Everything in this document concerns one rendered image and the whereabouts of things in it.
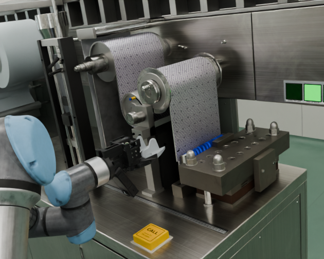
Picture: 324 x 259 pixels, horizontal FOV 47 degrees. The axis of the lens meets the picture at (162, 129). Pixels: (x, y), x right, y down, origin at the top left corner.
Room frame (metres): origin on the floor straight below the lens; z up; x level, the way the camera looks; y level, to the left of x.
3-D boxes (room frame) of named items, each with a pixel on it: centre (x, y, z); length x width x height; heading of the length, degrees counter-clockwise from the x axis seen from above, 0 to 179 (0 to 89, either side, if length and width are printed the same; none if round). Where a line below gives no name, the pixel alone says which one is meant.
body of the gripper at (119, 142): (0.95, 0.13, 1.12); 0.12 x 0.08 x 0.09; 133
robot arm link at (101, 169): (0.90, 0.19, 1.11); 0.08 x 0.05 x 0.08; 43
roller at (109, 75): (1.42, 0.08, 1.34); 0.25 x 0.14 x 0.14; 133
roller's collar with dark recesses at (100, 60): (1.31, 0.19, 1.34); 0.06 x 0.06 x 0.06; 43
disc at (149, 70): (1.14, 0.01, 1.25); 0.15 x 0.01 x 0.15; 43
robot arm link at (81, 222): (0.84, 0.26, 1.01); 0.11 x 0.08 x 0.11; 85
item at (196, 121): (1.18, -0.12, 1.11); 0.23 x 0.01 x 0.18; 133
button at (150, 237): (0.87, 0.07, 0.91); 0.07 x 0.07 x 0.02; 43
